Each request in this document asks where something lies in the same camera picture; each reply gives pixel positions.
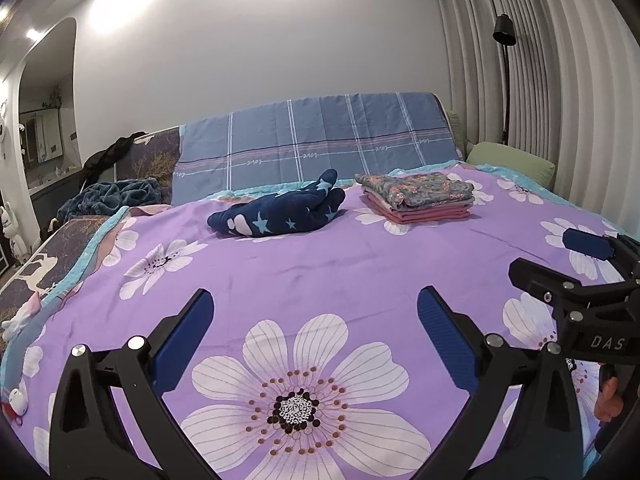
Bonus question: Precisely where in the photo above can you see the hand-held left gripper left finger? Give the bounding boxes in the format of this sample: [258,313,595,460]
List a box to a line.
[48,288,216,480]

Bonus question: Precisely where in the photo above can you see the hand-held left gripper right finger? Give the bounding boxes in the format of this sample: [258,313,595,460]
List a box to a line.
[416,286,585,480]

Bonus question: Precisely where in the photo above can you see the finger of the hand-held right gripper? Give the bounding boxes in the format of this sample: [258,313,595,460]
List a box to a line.
[561,227,640,281]
[508,257,640,311]

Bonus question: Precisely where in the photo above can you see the dark blue star fleece pajama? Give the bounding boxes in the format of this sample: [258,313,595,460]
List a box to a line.
[207,169,347,238]

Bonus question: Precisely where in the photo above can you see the stack of folded clothes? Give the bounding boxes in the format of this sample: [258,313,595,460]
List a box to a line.
[355,172,476,212]

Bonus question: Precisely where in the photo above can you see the person's right hand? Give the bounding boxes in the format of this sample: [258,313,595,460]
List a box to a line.
[594,375,626,423]

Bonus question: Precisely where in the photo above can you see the green pillow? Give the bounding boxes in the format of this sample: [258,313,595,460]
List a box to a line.
[467,141,557,191]

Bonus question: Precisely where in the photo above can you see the pink folded garment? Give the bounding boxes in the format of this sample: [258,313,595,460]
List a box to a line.
[362,195,473,225]

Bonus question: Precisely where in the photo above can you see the purple floral bedsheet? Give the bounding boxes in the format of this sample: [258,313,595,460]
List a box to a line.
[0,160,640,480]

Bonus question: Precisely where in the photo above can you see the white pleated curtain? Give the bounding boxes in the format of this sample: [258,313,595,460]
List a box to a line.
[430,0,640,241]

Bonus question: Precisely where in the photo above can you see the blue fleece blanket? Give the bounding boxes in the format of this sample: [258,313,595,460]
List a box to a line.
[56,177,166,223]

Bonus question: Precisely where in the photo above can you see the white pink plush toy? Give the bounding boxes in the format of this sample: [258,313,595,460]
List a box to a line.
[0,290,46,341]

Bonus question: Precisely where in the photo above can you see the green cushion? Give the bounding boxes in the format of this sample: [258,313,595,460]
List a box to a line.
[446,109,473,161]

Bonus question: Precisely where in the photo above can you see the small white red toy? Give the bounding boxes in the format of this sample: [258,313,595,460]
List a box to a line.
[0,377,29,418]

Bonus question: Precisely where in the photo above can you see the white cat figurine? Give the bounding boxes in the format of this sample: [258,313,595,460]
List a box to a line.
[0,202,28,263]

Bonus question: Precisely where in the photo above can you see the black clothing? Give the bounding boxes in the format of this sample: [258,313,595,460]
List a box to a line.
[81,131,148,183]

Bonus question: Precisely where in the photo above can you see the black floor lamp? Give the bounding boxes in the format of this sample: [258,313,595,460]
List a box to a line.
[492,14,517,145]

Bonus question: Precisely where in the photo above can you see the blue plaid sheet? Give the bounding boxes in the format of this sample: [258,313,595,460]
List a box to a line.
[171,91,463,206]

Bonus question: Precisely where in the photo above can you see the mirror cabinet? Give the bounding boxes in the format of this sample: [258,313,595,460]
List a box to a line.
[20,110,64,163]

